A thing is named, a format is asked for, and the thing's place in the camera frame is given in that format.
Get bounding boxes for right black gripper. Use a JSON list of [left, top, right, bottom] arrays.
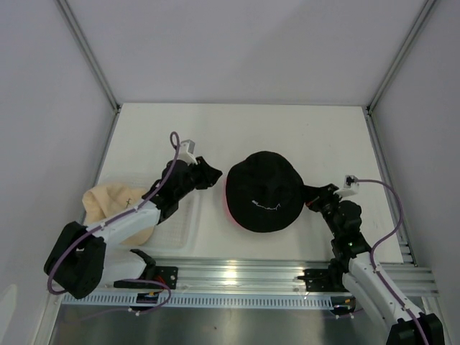
[[300, 183, 343, 238]]

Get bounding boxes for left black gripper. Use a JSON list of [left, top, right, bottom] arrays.
[[175, 156, 221, 201]]

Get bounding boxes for pink bucket hat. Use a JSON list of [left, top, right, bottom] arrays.
[[223, 179, 239, 226]]

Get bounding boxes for black hat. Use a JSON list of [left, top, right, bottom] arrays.
[[226, 151, 304, 234]]

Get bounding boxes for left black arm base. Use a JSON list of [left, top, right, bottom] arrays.
[[114, 249, 178, 290]]

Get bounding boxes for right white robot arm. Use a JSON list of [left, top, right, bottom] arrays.
[[303, 176, 445, 344]]

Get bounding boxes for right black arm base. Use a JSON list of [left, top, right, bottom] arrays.
[[297, 269, 346, 293]]

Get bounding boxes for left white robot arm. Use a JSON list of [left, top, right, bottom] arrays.
[[44, 157, 223, 299]]

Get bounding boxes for white plastic basket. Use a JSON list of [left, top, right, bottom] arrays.
[[143, 193, 201, 253]]

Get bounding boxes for beige hat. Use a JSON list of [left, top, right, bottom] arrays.
[[82, 183, 147, 224]]

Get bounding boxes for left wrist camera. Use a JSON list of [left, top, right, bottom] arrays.
[[178, 139, 198, 165]]

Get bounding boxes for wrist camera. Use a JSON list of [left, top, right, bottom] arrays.
[[334, 175, 359, 198], [178, 139, 198, 165]]

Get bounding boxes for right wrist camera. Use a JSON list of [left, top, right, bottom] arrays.
[[334, 175, 359, 198]]

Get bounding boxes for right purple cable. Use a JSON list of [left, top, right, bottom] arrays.
[[355, 178, 428, 345]]

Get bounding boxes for aluminium mounting rail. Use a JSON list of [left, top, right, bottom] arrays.
[[100, 257, 440, 298]]

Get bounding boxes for white slotted cable duct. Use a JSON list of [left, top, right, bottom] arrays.
[[62, 292, 352, 311]]

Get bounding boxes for left aluminium frame post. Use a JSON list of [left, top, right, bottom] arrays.
[[54, 0, 120, 112]]

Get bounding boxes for aluminium frame post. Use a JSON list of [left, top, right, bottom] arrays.
[[367, 0, 440, 115], [54, 0, 120, 112]]

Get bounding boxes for right aluminium frame post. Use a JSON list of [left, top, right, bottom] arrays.
[[367, 0, 440, 115]]

